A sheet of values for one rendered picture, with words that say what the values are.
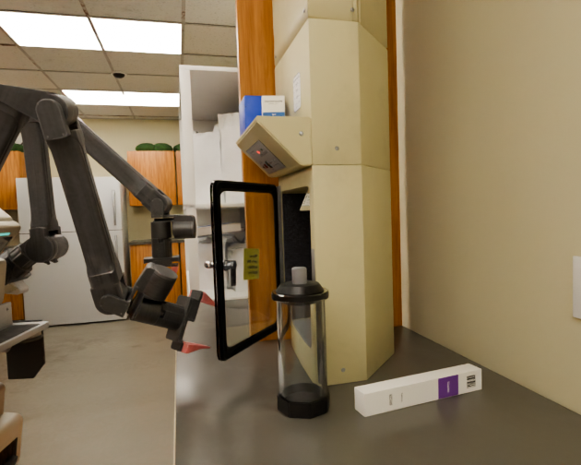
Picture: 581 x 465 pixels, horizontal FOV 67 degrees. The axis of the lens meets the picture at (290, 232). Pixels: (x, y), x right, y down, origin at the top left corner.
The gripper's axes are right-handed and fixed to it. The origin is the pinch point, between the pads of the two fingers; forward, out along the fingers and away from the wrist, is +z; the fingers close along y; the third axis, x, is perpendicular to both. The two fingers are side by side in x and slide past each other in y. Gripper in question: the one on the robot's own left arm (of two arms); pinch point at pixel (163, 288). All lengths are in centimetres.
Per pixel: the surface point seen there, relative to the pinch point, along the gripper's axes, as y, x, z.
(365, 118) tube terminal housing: 45, -44, -41
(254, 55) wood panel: 28, -9, -66
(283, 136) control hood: 26, -46, -37
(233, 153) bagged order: 33, 82, -50
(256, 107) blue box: 24, -27, -47
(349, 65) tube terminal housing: 41, -46, -52
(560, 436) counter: 63, -77, 16
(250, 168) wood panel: 25.5, -8.9, -34.1
